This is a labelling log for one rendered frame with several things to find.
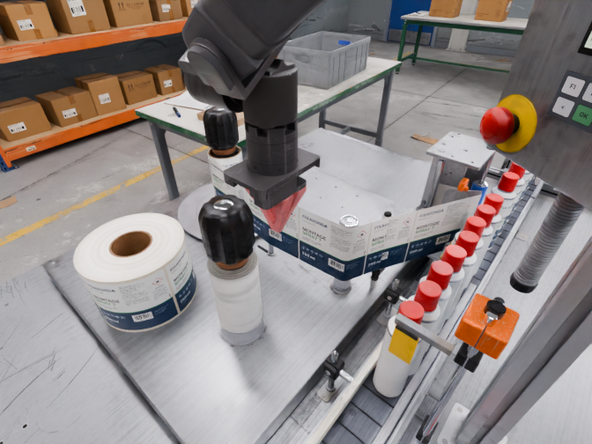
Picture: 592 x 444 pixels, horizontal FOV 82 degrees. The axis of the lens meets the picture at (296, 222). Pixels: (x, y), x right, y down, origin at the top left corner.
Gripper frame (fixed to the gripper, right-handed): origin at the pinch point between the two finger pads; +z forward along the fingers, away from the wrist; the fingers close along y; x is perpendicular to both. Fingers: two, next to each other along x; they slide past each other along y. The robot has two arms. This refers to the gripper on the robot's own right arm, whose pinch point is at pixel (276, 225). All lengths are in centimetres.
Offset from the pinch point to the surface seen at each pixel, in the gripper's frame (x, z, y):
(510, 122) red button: 19.8, -14.9, -13.9
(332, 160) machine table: -43, 36, -76
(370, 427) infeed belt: 19.1, 30.6, 0.5
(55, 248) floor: -196, 118, 3
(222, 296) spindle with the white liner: -8.8, 16.8, 4.8
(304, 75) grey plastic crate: -120, 32, -153
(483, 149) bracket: 12, 4, -51
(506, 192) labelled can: 19, 14, -54
